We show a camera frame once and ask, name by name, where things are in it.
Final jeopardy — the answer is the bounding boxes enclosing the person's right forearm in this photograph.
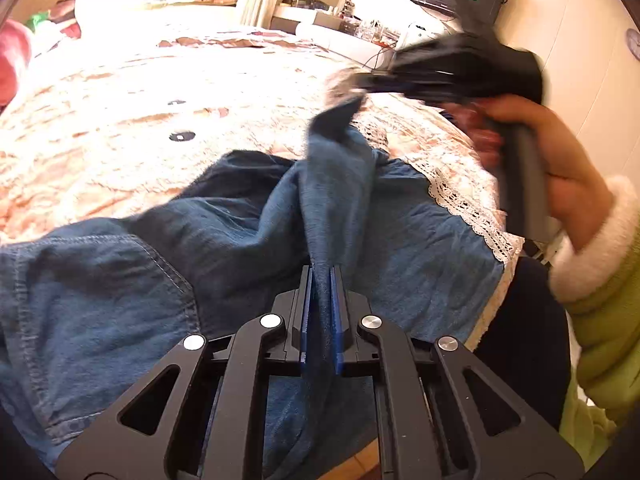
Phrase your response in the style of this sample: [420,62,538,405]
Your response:
[547,175,640,411]

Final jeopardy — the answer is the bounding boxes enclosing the black cable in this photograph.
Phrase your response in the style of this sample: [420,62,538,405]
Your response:
[362,42,401,70]

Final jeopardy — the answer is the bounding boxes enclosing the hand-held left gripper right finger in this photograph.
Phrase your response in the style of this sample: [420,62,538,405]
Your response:
[327,264,586,480]

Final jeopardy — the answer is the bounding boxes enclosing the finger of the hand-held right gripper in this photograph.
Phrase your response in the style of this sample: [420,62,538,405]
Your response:
[355,71,417,96]

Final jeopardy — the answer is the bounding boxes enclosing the person's leg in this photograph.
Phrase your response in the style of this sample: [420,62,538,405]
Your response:
[470,255,572,431]

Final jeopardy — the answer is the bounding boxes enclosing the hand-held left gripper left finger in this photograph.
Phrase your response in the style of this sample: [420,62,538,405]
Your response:
[54,265,321,480]

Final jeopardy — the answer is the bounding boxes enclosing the person's right hand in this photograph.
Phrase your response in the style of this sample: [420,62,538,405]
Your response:
[467,94,616,253]

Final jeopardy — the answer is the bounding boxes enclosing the pink blanket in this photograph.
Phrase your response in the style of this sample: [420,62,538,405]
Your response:
[0,17,35,111]

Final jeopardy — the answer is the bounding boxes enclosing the pile of colourful clothes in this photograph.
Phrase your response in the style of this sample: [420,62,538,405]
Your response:
[24,0,82,40]

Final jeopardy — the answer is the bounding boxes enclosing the white vanity desk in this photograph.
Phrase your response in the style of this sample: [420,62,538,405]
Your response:
[271,2,401,63]

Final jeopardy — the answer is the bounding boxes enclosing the orange bedspread with white figure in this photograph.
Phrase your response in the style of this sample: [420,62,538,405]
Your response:
[0,7,526,361]

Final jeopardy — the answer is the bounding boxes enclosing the group of small cosmetic bottles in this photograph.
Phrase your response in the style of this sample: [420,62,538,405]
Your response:
[340,9,401,45]

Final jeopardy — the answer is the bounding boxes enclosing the blue denim pants lace trim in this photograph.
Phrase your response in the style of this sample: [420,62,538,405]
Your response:
[0,94,526,480]

